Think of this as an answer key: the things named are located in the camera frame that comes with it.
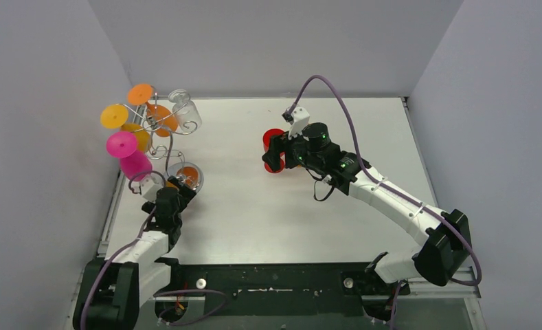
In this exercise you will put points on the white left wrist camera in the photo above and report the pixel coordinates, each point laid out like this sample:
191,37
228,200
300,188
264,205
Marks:
148,187

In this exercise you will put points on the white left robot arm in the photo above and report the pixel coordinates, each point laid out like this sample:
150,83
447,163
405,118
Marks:
114,288

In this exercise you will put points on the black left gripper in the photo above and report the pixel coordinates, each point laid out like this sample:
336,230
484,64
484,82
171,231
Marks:
179,190

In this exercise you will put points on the pink wine glass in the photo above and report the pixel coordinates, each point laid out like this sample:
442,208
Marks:
134,163

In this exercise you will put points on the orange wine glass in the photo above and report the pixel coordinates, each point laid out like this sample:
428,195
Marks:
159,119

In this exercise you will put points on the clear wine glass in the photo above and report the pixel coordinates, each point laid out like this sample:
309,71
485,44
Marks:
185,111

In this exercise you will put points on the chrome wine glass rack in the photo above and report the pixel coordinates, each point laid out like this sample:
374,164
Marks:
163,149

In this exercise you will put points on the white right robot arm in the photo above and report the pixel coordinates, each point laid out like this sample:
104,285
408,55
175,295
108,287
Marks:
443,238

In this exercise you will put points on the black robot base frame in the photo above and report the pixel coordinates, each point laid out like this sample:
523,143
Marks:
288,289

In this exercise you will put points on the red wine glass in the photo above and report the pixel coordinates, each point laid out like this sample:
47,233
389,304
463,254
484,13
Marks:
266,138

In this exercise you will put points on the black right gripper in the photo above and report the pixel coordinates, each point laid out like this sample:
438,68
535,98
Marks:
280,144

